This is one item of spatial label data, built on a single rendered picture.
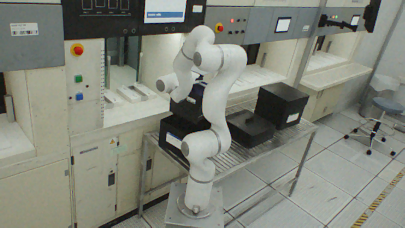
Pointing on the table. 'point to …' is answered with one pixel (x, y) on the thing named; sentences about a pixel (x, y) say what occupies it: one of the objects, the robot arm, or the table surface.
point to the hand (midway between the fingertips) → (199, 73)
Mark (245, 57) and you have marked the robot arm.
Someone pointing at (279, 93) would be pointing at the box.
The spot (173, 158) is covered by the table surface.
